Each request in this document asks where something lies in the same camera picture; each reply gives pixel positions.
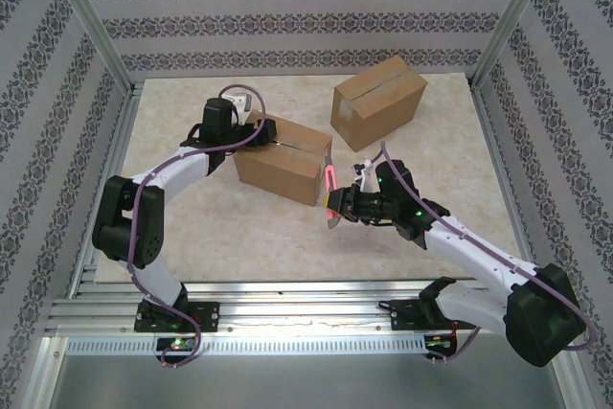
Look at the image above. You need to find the aluminium side rail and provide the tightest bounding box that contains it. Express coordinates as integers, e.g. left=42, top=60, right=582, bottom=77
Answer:
left=471, top=82, right=547, bottom=295
left=66, top=82, right=145, bottom=298

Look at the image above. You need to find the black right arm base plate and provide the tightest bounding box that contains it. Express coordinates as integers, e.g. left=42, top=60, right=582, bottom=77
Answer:
left=390, top=298, right=476, bottom=333

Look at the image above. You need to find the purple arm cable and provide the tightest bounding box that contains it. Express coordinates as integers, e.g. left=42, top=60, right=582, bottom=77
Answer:
left=126, top=84, right=268, bottom=371
left=377, top=140, right=600, bottom=367

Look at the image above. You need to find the cardboard box with teddy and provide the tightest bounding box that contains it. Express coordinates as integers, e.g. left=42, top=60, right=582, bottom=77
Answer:
left=330, top=55, right=429, bottom=153

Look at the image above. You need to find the wide aluminium mounting rail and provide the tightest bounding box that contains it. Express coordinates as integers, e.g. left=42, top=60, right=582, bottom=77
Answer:
left=45, top=279, right=569, bottom=336

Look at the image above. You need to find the grey metal panel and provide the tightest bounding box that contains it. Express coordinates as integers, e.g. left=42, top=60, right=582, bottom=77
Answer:
left=47, top=355, right=576, bottom=409

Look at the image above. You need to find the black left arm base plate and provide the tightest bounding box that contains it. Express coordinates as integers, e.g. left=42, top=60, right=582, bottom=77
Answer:
left=133, top=301, right=221, bottom=333

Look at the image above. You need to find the white slotted cable duct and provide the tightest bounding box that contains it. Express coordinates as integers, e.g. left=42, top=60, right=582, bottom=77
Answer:
left=64, top=334, right=427, bottom=357

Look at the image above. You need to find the pink utility knife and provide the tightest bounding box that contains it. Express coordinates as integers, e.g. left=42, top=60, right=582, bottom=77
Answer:
left=323, top=154, right=345, bottom=231

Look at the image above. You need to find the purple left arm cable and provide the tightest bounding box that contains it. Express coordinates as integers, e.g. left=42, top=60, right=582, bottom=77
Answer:
left=126, top=84, right=268, bottom=371

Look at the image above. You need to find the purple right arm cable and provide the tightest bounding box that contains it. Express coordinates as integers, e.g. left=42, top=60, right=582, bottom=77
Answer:
left=377, top=140, right=600, bottom=367

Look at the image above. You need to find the cardboard box with doll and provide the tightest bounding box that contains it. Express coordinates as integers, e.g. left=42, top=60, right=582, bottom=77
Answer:
left=233, top=109, right=334, bottom=208

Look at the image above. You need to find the aluminium frame post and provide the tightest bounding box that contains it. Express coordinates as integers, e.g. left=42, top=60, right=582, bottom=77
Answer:
left=468, top=0, right=560, bottom=90
left=40, top=0, right=145, bottom=94

